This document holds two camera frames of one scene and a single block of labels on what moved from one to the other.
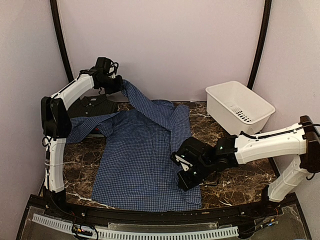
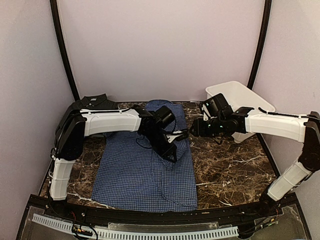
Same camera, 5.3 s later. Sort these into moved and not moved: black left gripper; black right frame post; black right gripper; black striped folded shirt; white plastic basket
Moved: black right gripper; black left gripper
Not moved: white plastic basket; black striped folded shirt; black right frame post
